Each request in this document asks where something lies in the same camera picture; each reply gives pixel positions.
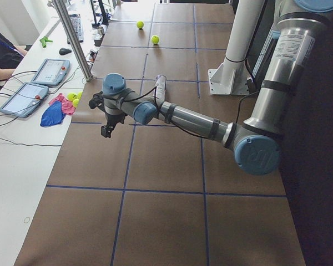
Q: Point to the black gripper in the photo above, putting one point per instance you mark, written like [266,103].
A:
[112,118]

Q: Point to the clear tennis ball can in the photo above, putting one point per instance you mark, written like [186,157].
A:
[160,87]

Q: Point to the yellow Wilson tennis ball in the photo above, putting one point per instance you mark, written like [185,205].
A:
[155,39]

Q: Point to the yellow tennis ball on desk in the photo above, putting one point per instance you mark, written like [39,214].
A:
[71,96]

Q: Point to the far yellow tennis ball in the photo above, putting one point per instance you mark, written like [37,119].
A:
[140,24]

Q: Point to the upper teach pendant tablet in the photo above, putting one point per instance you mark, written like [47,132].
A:
[51,72]

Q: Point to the teach pendant tablet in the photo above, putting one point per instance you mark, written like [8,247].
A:
[51,72]
[25,100]

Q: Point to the lower teach pendant tablet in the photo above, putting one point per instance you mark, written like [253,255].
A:
[25,100]

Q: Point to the black computer mouse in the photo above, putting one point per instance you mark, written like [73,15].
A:
[64,51]

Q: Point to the metal cup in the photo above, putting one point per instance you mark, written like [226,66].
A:
[101,30]

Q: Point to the green plastic clamp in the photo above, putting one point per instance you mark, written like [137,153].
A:
[44,41]

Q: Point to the black keyboard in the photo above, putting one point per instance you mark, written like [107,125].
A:
[77,26]

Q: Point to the seated person in black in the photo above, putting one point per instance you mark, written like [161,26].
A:
[10,57]

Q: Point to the aluminium frame post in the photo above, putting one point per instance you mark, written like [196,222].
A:
[69,30]

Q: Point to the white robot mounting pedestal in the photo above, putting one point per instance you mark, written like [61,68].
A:
[230,78]

